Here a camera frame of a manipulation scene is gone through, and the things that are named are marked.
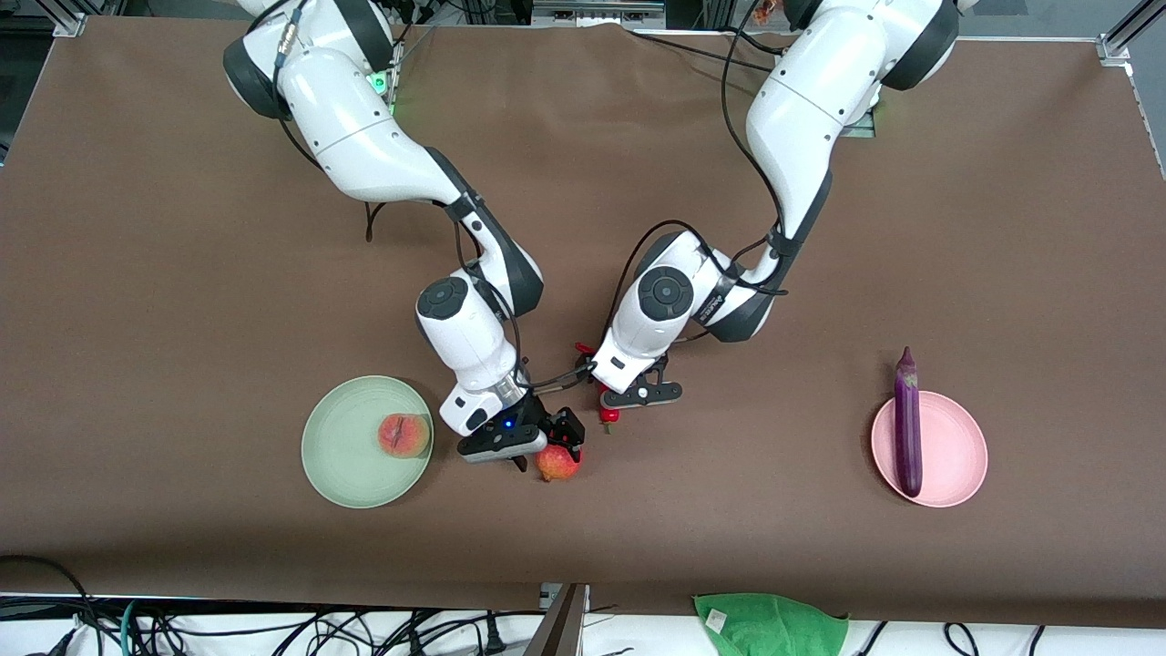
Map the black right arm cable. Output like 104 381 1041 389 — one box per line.
271 118 598 393

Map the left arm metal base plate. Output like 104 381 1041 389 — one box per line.
843 89 878 139

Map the purple eggplant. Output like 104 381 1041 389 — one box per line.
893 346 925 498

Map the black plug cable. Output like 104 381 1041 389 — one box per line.
472 610 508 656

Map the green cloth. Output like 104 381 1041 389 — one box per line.
692 592 850 656

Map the pink plate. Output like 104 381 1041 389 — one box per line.
870 390 989 508

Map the peach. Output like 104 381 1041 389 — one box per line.
378 413 432 459

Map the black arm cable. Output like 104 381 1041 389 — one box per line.
271 118 598 393
609 0 790 365

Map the thick black looped cable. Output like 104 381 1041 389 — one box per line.
0 554 99 656

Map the red pomegranate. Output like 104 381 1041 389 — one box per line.
536 444 583 484

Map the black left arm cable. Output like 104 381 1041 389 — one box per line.
609 0 790 365

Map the grey metal box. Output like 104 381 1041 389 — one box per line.
532 0 667 28

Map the table cover sheet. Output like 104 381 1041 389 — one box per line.
0 16 1166 630

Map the aluminium profile post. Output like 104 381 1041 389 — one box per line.
524 583 590 656

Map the red chili pepper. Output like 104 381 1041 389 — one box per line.
574 343 622 435

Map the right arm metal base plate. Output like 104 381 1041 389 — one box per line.
368 40 403 118

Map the light green plate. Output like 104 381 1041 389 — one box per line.
301 374 435 509

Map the long black base cable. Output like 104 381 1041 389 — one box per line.
629 27 777 76

